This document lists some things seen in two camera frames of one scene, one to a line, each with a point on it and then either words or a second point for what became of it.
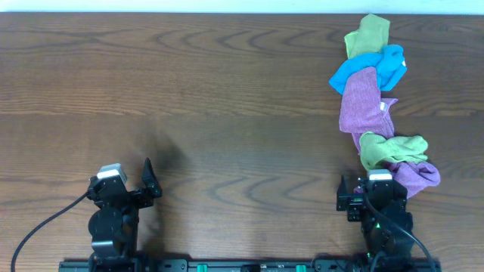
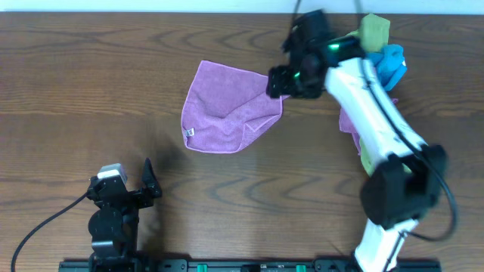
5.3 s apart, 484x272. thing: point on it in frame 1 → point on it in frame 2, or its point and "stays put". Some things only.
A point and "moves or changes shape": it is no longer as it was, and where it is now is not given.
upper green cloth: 372,35 stays put
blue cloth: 389,63 stays put
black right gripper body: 353,202 → 276,81
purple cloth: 413,176 moves or changes shape
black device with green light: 249,264 stays put
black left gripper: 133,195 stays put
